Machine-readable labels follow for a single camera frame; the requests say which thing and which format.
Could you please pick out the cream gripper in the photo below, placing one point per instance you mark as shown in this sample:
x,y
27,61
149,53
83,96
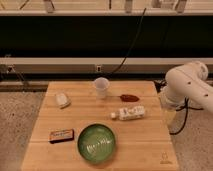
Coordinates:
x,y
169,115

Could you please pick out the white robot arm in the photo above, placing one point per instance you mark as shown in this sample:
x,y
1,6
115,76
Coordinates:
x,y
186,81

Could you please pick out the green ceramic bowl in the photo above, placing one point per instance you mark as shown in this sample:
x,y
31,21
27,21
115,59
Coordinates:
x,y
96,143

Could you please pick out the small white ceramic piece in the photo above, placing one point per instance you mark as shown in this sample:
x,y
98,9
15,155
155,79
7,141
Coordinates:
x,y
62,100

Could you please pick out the orange and black box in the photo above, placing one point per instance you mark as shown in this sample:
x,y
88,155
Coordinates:
x,y
61,136

